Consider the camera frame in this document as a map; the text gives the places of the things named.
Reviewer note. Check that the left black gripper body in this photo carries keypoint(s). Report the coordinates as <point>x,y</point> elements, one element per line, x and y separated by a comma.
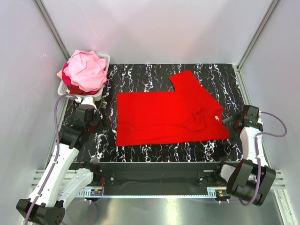
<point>95,121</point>

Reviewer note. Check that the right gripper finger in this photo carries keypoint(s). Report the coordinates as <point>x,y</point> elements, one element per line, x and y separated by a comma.
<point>234,131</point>
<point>231,118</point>

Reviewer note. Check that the red t-shirt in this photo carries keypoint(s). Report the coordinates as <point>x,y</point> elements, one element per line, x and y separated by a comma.
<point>187,114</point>

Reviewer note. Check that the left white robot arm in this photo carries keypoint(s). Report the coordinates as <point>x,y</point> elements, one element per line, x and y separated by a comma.
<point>48,202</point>

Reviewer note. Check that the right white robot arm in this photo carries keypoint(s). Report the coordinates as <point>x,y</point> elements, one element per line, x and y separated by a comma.
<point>251,180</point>

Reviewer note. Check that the white plastic laundry basket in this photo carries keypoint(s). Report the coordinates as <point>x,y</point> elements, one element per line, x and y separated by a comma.
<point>62,88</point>

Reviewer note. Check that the pink t-shirt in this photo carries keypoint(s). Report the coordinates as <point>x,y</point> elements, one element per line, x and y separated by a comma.
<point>86,70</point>

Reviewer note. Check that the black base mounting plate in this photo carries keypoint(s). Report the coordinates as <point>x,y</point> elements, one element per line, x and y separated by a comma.
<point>157,179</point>

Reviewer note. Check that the peach garment in basket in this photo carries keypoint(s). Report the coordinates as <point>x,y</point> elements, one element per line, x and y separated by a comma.
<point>59,74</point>

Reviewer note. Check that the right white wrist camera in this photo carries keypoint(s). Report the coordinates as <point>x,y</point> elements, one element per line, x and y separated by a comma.
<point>260,122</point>

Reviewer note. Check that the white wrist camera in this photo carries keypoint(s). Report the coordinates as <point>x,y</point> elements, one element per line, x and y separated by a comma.
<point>87,104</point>
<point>260,122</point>

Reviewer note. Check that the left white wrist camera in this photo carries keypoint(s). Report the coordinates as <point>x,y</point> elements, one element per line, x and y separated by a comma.
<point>87,104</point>

